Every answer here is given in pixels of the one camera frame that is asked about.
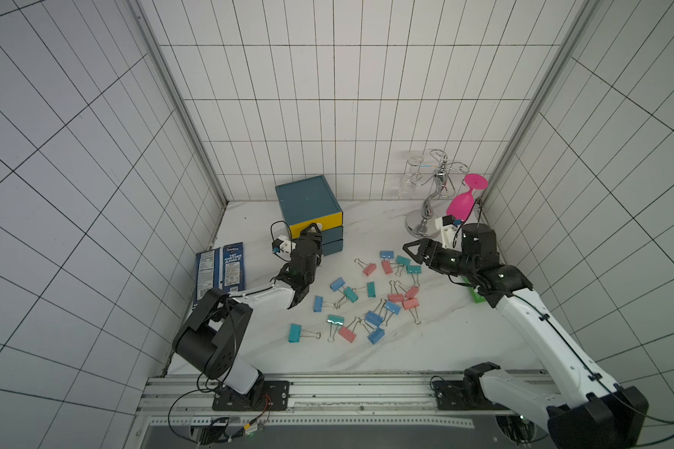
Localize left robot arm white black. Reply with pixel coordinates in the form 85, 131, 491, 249
172, 223, 323, 408

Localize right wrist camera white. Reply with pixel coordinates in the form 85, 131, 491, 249
435, 215, 462, 248

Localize pink binder clip bottom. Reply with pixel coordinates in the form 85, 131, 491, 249
338, 317, 361, 343

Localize teal binder clip front left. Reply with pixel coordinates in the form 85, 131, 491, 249
288, 324, 321, 343

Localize teal binder clip right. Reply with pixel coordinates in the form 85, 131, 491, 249
406, 265, 421, 286

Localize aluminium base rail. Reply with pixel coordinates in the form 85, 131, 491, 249
137, 372, 588, 430

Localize silver glass rack stand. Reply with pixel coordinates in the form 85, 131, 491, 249
404, 149, 469, 238

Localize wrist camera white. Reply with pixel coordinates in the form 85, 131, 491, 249
435, 215, 462, 248
271, 236, 295, 254

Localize pink binder clip top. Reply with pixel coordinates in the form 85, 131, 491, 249
354, 258, 376, 277

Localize blue binder clip left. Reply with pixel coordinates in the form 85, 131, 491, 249
313, 296, 341, 314

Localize blue binder clip bottom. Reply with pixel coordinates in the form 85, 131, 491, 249
361, 318, 385, 344

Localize blue binder clip middle right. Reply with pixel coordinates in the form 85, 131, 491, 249
378, 299, 402, 327

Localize magenta plastic wine glass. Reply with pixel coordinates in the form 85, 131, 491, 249
447, 173, 489, 223

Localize clear glass on rack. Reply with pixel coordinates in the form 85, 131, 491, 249
398, 155, 424, 199

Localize teal drawer cabinet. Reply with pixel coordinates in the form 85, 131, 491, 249
275, 175, 344, 256

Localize teal binder clip upper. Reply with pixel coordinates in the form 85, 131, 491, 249
392, 256, 411, 276

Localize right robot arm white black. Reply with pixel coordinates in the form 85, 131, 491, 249
403, 238, 649, 448

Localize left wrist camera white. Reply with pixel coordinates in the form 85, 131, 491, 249
271, 236, 295, 254

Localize teal shiny binder clip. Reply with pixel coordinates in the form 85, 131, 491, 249
327, 314, 344, 342

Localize green snack packet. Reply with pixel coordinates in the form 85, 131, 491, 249
469, 287, 486, 304

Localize yellow top drawer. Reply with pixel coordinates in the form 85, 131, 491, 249
286, 213, 344, 238

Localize blue binder clip upper middle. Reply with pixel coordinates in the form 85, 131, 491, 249
330, 278, 346, 292

